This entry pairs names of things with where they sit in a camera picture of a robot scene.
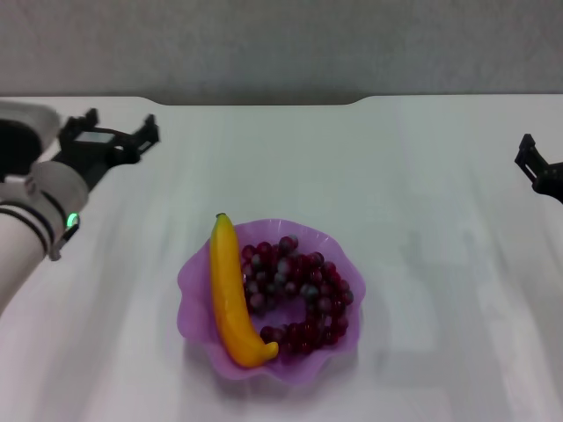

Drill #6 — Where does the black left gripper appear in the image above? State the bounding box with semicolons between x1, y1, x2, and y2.
51;108;161;195

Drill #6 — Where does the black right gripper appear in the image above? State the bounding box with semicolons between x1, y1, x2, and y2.
514;133;563;198

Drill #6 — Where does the yellow banana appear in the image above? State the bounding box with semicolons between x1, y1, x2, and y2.
209;212;280;368

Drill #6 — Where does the dark red grape bunch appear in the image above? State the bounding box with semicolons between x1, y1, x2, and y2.
240;235;355;355

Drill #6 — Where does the purple wavy-edged plastic plate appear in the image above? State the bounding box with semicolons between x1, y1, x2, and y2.
177;218;367;389

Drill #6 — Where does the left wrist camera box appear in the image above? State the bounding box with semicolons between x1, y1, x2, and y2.
0;98;63;178

